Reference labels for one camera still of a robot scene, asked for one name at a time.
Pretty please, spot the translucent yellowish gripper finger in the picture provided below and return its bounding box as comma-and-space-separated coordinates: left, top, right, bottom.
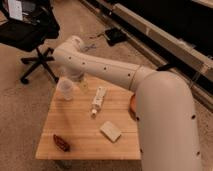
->
78, 78, 89, 92

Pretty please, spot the white ceramic cup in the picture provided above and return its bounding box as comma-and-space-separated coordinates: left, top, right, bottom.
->
57, 78, 73, 100

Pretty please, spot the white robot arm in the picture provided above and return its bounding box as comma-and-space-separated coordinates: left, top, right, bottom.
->
53, 36, 203, 171

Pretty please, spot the white tube bottle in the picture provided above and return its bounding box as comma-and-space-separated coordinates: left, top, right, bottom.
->
91, 86, 107, 118

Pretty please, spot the wooden table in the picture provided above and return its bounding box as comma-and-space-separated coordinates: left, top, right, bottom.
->
35, 76, 140, 162

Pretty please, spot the orange bowl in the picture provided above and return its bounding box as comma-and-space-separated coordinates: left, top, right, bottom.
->
129, 94, 136, 114

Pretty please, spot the black object on floor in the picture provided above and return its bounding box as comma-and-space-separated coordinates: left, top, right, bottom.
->
105, 28, 127, 46

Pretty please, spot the dark red small object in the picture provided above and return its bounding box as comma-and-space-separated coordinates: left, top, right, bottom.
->
53, 135, 70, 152

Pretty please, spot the black office chair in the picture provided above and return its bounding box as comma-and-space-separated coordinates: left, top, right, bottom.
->
0, 0, 60, 84

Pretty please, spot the white paper on chair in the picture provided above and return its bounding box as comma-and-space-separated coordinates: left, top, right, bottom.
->
8, 0, 23, 20

